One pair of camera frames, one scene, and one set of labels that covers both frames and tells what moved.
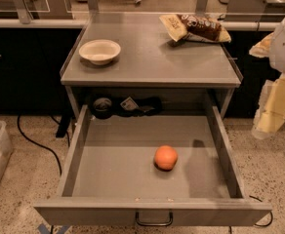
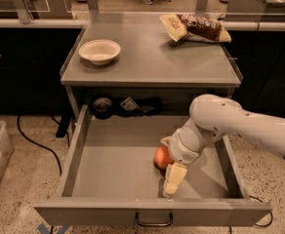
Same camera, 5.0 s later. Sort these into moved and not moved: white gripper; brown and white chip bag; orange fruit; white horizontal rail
Moved: white gripper
Not moved: white horizontal rail; brown and white chip bag; orange fruit
